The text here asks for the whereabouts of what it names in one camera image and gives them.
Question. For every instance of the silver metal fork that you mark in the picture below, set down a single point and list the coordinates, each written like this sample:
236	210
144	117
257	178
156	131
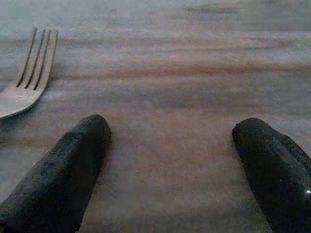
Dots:
19	99

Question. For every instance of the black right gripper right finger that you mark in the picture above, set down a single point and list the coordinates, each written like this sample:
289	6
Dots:
279	182

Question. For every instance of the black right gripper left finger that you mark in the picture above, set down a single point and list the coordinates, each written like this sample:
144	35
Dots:
56	182

